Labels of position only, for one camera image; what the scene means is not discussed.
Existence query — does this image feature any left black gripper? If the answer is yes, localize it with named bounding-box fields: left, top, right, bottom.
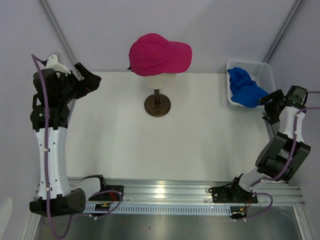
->
left=57, top=62, right=101, bottom=104

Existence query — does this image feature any blue baseball cap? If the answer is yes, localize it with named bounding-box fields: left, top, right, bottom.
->
left=227, top=67, right=268, bottom=108

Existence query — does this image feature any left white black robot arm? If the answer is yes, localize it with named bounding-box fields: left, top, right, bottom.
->
left=29, top=62, right=108, bottom=217

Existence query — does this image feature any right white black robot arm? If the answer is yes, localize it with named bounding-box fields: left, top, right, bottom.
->
left=227, top=85, right=311, bottom=202

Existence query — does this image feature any white perforated plastic basket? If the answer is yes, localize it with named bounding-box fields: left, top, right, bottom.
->
left=226, top=58, right=276, bottom=110

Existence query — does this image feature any cream mannequin head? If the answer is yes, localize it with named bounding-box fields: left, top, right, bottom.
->
left=143, top=73, right=176, bottom=90

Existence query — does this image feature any left corner aluminium profile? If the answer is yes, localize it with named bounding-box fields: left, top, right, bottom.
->
left=37, top=0, right=77, bottom=65

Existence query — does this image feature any corner aluminium profile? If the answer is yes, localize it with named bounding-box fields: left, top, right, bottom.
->
left=37, top=0, right=77, bottom=65
left=263, top=0, right=307, bottom=63

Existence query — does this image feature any right corner aluminium profile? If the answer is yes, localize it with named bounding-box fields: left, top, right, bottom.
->
left=263, top=0, right=307, bottom=63

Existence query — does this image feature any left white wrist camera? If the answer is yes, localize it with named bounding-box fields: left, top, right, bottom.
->
left=45, top=52, right=71, bottom=75

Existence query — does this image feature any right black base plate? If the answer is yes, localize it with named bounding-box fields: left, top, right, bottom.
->
left=208, top=186, right=258, bottom=204

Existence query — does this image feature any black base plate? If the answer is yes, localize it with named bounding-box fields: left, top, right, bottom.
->
left=208, top=186, right=258, bottom=204
left=101, top=185, right=125, bottom=202

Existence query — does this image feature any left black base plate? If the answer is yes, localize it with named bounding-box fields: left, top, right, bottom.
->
left=101, top=185, right=125, bottom=202

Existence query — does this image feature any white slotted cable duct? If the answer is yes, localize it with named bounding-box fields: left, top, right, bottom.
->
left=83, top=203, right=232, bottom=216

